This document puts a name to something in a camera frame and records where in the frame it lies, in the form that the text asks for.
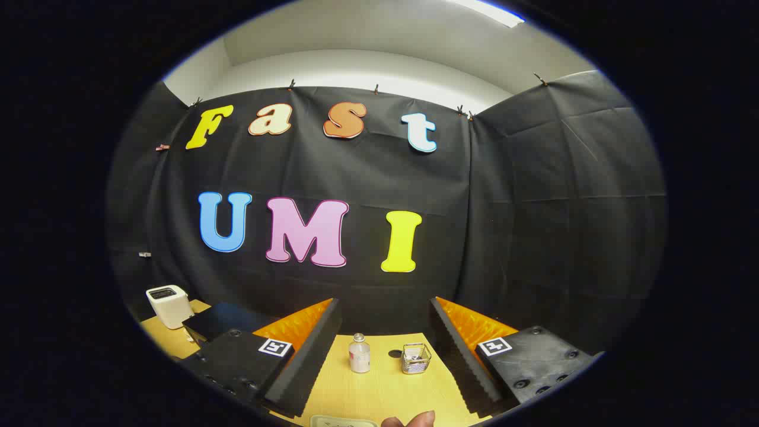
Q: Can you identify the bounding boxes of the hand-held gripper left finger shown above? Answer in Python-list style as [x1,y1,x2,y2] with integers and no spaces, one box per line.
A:
[181,298,343,419]

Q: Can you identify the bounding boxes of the cream square cherry-print plate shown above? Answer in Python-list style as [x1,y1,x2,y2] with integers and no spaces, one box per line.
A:
[310,415,380,427]

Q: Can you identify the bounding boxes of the small wire basket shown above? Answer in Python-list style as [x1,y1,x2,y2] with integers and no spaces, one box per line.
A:
[401,343,432,375]

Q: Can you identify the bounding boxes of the black toaster oven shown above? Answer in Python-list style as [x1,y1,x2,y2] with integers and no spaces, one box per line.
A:
[183,302,279,346]

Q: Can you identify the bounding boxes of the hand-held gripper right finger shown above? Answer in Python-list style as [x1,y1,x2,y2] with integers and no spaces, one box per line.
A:
[428,297,599,416]

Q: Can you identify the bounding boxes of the clear glass bottle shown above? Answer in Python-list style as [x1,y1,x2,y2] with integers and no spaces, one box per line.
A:
[349,333,371,374]

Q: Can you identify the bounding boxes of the white pop-up toaster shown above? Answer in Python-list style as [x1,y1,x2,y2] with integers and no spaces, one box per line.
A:
[146,285,195,330]

